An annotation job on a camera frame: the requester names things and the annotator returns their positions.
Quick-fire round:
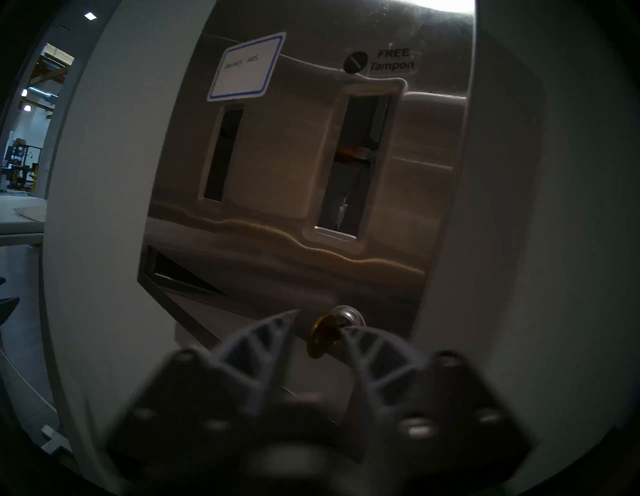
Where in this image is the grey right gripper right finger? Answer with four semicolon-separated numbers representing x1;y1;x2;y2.
340;325;533;481

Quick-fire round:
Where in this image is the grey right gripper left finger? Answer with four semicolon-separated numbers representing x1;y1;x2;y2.
107;309;301;481

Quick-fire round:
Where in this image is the brass key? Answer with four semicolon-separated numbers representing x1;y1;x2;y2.
307;314;347;360

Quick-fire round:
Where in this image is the stainless steel dispenser door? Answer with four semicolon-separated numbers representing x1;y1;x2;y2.
137;0;477;421

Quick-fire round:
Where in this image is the distant workshop machinery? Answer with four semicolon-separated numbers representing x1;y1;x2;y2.
2;139;42;191

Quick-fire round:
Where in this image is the white label with blue border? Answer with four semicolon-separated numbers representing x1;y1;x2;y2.
206;32;287;102

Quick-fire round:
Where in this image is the free tampon sticker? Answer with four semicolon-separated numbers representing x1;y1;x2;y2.
344;47;419;77

